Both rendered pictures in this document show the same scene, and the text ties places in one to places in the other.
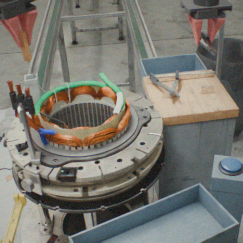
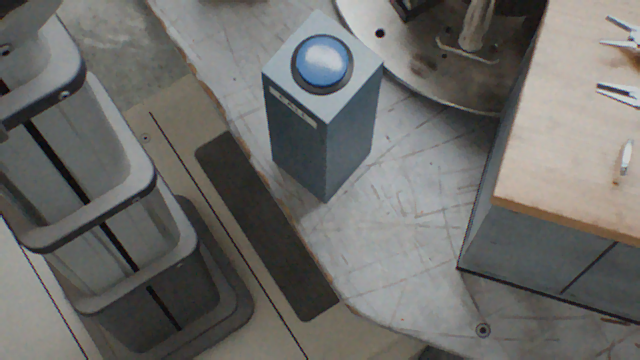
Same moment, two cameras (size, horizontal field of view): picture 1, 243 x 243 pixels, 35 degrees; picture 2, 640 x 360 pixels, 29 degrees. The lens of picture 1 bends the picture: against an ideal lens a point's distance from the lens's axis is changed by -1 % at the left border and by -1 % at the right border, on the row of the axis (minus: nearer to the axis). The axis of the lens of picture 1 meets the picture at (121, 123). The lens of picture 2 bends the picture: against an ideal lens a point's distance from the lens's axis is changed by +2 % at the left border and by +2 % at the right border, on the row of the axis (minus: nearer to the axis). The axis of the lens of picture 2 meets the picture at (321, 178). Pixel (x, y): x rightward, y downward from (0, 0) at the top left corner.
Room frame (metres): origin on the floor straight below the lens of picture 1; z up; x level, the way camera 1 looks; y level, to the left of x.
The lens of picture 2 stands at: (0.69, -0.53, 1.93)
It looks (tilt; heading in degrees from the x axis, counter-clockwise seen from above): 74 degrees down; 112
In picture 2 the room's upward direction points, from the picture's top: straight up
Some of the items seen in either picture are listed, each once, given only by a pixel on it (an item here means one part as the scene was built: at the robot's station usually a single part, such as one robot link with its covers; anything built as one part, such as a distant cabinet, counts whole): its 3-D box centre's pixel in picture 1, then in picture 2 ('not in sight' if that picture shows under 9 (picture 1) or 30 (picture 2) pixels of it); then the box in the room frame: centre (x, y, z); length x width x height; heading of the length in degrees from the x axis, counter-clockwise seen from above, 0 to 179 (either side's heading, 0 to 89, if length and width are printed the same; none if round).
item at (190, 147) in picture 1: (184, 141); (610, 172); (0.82, -0.16, 0.91); 0.19 x 0.19 x 0.26; 5
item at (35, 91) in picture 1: (33, 95); not in sight; (0.72, 0.18, 1.14); 0.03 x 0.03 x 0.09; 8
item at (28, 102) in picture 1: (21, 102); not in sight; (0.57, 0.17, 1.21); 0.04 x 0.04 x 0.03; 8
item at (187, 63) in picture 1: (171, 107); not in sight; (0.97, -0.15, 0.92); 0.17 x 0.11 x 0.28; 95
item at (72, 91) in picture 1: (82, 94); not in sight; (0.74, 0.08, 1.12); 0.06 x 0.02 x 0.04; 98
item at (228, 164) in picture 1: (231, 164); (322, 61); (0.57, -0.21, 1.04); 0.04 x 0.04 x 0.01
